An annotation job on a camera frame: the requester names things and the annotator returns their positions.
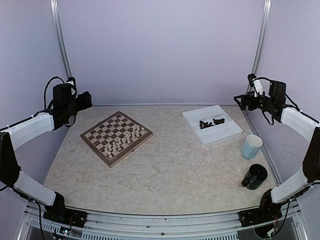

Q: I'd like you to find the left aluminium frame post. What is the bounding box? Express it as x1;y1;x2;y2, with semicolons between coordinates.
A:
50;0;73;78

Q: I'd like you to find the aluminium frame post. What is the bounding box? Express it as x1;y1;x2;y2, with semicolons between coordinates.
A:
50;0;73;78
251;0;272;75

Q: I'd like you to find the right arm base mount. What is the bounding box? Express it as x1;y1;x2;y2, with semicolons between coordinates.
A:
238;208;283;228

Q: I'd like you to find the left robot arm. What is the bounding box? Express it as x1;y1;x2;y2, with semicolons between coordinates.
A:
0;82;93;223

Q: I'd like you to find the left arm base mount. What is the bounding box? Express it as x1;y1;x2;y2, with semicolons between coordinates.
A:
43;208;88;228

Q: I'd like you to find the white plastic tray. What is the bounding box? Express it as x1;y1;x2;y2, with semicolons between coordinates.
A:
181;105;243;149

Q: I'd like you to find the light blue mug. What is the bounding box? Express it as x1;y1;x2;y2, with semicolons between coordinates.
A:
241;133;263;160

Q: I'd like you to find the right aluminium frame post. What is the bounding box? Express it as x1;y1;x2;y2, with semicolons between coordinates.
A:
251;0;272;75

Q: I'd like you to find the wooden chess board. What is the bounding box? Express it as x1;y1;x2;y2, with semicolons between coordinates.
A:
80;111;153;168

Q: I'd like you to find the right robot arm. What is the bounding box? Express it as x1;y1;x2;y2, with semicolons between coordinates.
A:
234;74;320;222

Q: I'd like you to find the front aluminium rail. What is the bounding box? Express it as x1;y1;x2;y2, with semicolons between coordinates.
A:
17;199;308;240

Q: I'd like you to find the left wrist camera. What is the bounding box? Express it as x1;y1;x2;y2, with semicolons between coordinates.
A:
66;77;76;87

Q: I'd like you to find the dark green mug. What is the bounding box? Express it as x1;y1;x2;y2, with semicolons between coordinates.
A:
241;163;268;190

